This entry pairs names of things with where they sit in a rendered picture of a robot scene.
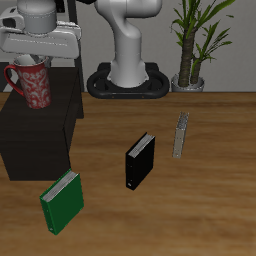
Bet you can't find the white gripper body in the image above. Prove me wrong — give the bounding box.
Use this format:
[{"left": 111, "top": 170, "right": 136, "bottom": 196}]
[{"left": 0, "top": 21, "right": 83, "bottom": 60}]

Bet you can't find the red patterned mug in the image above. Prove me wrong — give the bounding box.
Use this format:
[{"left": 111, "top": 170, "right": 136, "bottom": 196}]
[{"left": 3, "top": 54, "right": 53, "bottom": 110}]

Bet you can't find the dark brown desk caddy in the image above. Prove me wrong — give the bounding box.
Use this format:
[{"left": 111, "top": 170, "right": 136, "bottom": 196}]
[{"left": 0, "top": 0, "right": 85, "bottom": 182}]

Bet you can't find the black book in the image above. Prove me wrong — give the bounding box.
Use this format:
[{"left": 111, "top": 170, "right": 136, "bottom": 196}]
[{"left": 125, "top": 132, "right": 157, "bottom": 192}]

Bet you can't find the pot plant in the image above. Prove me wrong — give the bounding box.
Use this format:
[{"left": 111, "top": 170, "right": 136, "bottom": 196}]
[{"left": 169, "top": 0, "right": 238, "bottom": 94}]

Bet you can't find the green book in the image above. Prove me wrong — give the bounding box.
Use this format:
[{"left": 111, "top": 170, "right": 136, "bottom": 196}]
[{"left": 39, "top": 168, "right": 85, "bottom": 236}]

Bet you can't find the grey book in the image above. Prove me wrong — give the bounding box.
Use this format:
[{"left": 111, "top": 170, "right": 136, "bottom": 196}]
[{"left": 171, "top": 111, "right": 191, "bottom": 160}]

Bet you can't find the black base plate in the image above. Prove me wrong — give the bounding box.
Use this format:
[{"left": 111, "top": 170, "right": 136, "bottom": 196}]
[{"left": 86, "top": 61, "right": 171, "bottom": 100}]

